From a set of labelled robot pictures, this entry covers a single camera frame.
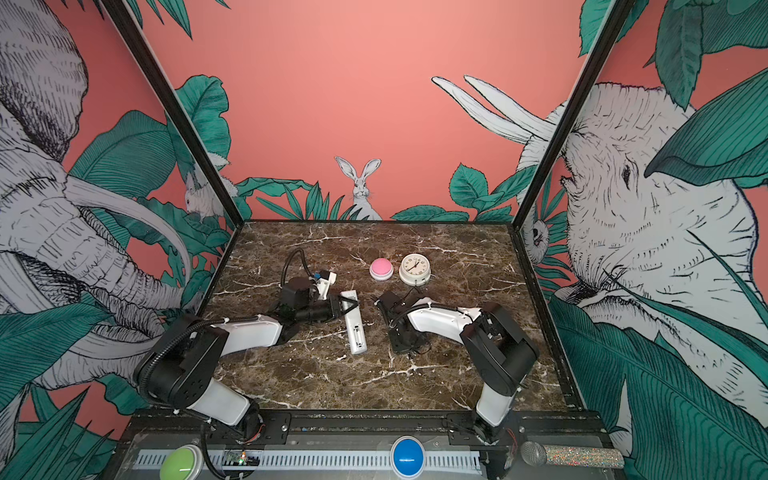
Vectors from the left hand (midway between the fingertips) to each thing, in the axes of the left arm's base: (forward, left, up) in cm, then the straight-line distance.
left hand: (357, 301), depth 85 cm
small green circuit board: (-36, +28, -10) cm, 46 cm away
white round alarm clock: (+15, -19, -7) cm, 25 cm away
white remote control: (-5, +1, -4) cm, 7 cm away
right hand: (-10, -12, -10) cm, 19 cm away
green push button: (-36, +40, -9) cm, 54 cm away
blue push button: (-37, -12, -8) cm, 40 cm away
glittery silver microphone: (-38, -42, -6) cm, 57 cm away
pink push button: (+18, -7, -9) cm, 21 cm away
